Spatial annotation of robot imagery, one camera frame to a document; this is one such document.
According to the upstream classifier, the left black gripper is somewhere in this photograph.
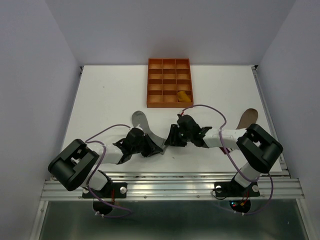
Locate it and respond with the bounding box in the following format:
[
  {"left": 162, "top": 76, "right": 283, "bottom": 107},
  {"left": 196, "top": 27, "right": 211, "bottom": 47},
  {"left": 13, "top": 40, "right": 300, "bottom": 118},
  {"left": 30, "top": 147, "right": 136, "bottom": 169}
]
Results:
[{"left": 131, "top": 133, "right": 162, "bottom": 157}]

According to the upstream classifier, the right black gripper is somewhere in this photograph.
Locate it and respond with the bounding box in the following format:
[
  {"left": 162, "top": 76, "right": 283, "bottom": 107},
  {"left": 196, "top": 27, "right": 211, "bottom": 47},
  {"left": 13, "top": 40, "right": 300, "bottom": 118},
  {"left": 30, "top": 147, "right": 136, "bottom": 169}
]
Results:
[{"left": 164, "top": 123, "right": 192, "bottom": 147}]

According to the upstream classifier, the grey striped sock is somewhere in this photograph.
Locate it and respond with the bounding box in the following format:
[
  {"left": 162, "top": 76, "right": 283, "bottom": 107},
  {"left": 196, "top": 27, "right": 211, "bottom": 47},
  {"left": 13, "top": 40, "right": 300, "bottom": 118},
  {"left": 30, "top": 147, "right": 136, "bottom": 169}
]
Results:
[{"left": 131, "top": 110, "right": 167, "bottom": 155}]

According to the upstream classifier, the mustard yellow sock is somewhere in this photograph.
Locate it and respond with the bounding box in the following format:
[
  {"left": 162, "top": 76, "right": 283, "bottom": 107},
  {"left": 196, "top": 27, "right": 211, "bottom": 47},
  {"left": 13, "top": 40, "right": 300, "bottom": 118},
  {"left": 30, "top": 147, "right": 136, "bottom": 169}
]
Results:
[{"left": 177, "top": 91, "right": 192, "bottom": 103}]

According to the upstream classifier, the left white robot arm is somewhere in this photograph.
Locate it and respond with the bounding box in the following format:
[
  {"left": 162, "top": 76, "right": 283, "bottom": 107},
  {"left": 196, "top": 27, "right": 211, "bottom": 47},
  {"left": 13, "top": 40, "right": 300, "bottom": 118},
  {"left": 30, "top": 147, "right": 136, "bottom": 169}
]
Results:
[{"left": 48, "top": 127, "right": 166, "bottom": 197}]

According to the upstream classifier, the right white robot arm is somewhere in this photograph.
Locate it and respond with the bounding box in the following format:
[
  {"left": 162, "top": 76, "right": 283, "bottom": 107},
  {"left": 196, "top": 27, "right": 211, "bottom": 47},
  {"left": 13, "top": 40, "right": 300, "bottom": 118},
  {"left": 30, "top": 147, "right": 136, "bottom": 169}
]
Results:
[{"left": 164, "top": 115, "right": 284, "bottom": 195}]

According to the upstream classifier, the orange compartment tray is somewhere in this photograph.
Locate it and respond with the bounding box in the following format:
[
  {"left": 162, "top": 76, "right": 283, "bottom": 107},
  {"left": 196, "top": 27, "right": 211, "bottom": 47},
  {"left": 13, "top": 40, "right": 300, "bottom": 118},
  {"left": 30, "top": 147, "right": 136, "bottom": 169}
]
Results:
[{"left": 146, "top": 58, "right": 194, "bottom": 108}]

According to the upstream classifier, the taupe maroon-cuffed sock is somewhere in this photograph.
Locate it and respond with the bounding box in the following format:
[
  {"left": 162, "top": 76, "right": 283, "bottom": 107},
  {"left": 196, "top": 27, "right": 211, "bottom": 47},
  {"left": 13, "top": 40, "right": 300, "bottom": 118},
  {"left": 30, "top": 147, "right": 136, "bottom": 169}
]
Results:
[{"left": 220, "top": 108, "right": 258, "bottom": 155}]

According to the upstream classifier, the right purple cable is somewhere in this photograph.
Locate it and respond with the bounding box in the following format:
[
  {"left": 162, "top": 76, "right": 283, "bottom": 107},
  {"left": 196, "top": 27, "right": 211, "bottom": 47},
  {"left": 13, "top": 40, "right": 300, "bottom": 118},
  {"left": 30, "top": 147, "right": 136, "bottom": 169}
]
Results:
[{"left": 178, "top": 104, "right": 274, "bottom": 217}]

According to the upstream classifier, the purple cable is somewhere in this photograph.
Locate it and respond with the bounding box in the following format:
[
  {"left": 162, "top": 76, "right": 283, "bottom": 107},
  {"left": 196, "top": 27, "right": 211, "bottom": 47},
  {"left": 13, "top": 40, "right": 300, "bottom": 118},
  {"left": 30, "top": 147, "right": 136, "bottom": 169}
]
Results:
[
  {"left": 84, "top": 123, "right": 133, "bottom": 218},
  {"left": 178, "top": 104, "right": 274, "bottom": 217}
]

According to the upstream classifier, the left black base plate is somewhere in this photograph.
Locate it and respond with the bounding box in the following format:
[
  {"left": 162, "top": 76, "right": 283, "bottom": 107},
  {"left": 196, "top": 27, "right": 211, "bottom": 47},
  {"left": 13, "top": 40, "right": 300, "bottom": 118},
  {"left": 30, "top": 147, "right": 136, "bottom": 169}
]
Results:
[{"left": 89, "top": 181, "right": 128, "bottom": 199}]

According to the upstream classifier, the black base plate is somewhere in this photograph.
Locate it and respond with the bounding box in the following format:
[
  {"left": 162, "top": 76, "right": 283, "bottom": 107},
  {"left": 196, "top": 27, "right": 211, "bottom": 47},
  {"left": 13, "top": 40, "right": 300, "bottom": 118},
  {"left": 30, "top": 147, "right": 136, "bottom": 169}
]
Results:
[
  {"left": 89, "top": 181, "right": 128, "bottom": 199},
  {"left": 213, "top": 180, "right": 260, "bottom": 199}
]

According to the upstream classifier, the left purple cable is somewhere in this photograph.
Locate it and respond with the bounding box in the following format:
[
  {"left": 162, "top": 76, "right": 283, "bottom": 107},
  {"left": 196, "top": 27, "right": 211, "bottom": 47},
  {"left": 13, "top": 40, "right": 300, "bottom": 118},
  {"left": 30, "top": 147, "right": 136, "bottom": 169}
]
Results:
[{"left": 84, "top": 123, "right": 133, "bottom": 218}]

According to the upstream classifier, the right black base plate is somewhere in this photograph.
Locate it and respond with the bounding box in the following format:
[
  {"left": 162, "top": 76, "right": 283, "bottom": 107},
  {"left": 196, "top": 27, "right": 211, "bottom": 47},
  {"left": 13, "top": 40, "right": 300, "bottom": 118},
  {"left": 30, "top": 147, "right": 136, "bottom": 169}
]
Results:
[{"left": 213, "top": 180, "right": 260, "bottom": 199}]

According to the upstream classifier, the aluminium rail frame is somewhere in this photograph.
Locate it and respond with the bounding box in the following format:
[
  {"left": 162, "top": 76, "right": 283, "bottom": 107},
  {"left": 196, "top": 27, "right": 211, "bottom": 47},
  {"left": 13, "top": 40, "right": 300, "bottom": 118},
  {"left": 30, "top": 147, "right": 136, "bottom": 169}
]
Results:
[{"left": 29, "top": 65, "right": 311, "bottom": 240}]

